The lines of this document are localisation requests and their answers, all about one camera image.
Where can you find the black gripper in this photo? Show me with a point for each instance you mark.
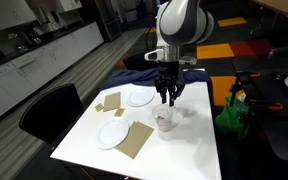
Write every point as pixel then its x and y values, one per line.
pixel 169 75

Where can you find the white marker with red dots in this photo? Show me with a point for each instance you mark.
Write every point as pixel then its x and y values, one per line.
pixel 165 124

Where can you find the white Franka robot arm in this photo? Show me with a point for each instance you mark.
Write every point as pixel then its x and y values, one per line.
pixel 180 20

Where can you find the clear plastic measuring cup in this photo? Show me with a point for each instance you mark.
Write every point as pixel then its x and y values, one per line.
pixel 156 113

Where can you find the white round plate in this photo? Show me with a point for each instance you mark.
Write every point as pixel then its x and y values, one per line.
pixel 140 97
pixel 112 134

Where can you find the dark blue cloth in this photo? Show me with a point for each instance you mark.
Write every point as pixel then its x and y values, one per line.
pixel 134 78

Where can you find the black chair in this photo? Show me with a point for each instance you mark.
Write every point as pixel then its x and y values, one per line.
pixel 50 113
pixel 137 63

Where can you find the small brown cardboard piece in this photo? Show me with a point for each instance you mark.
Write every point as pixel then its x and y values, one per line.
pixel 99 107
pixel 119 112

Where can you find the rectangular brown cardboard sheet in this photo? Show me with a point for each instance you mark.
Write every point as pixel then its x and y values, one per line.
pixel 112 101

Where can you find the green bag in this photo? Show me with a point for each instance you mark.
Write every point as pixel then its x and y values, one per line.
pixel 229 118

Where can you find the orange black clamp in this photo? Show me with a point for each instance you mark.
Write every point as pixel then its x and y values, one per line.
pixel 254 75
pixel 275 106

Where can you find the tall stainless steel appliance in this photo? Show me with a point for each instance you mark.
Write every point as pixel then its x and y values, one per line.
pixel 109 20

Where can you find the black robot cart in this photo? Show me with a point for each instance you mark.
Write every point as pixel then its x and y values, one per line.
pixel 284 133

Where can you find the white kitchen cabinets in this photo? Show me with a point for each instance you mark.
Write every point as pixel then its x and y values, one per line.
pixel 34 71

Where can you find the wooden table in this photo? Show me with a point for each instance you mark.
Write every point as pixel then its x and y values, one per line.
pixel 284 5

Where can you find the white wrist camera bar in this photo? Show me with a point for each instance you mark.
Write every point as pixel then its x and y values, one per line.
pixel 152 55

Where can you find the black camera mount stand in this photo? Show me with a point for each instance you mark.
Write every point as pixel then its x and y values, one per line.
pixel 239 86

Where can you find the white upper wall cabinets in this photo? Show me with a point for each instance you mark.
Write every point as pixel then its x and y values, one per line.
pixel 4 13

